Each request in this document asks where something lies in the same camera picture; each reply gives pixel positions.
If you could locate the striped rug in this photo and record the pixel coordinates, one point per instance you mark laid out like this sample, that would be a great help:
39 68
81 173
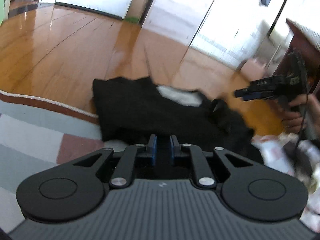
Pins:
32 130

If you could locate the dark wooden dresser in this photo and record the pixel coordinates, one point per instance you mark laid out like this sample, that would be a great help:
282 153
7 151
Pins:
295 42

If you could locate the person's right hand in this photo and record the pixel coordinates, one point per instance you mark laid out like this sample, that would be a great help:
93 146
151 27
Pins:
295 120

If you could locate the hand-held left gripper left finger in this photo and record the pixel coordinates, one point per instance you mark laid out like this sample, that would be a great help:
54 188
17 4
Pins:
153 151

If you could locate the cartoon printed cloth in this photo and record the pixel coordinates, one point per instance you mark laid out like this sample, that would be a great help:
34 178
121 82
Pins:
275 155

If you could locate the white drawer cabinet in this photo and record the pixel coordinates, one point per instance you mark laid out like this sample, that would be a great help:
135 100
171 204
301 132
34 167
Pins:
225 17

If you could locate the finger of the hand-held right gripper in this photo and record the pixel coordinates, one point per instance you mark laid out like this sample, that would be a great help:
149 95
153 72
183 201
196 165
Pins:
253 96
243 91

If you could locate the cardboard box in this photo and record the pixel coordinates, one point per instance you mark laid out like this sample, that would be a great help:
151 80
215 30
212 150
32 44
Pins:
137 5

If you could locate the black shirt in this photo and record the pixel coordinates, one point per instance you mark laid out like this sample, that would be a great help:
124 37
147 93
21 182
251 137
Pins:
130 107

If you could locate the green door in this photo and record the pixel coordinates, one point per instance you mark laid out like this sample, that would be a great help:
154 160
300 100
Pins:
3 0

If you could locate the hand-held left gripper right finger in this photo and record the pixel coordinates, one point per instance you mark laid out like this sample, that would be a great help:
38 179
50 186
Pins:
173 151

